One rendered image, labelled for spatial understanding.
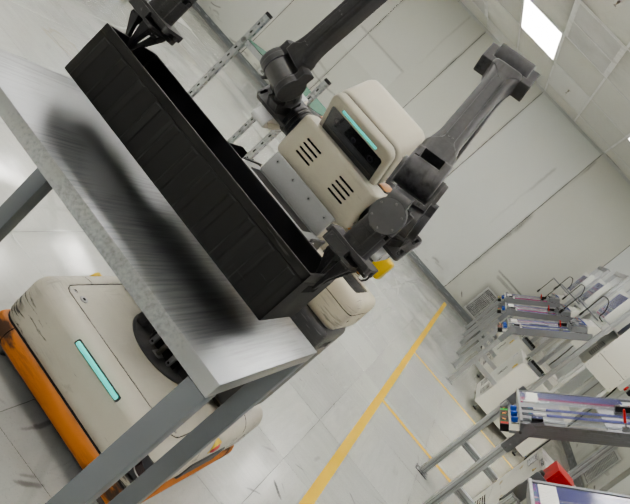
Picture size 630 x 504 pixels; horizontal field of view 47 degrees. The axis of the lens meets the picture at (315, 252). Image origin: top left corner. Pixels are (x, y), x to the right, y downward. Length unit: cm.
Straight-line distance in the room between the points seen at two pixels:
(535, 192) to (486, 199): 68
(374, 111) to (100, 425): 102
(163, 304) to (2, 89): 43
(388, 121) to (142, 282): 82
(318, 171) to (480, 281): 909
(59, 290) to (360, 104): 92
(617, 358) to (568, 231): 425
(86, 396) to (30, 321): 25
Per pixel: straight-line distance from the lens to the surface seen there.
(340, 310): 197
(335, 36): 167
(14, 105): 121
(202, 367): 101
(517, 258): 1073
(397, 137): 165
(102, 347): 194
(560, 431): 348
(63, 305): 197
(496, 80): 138
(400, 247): 169
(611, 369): 678
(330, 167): 172
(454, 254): 1074
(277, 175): 174
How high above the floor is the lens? 121
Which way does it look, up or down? 12 degrees down
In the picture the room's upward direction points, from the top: 48 degrees clockwise
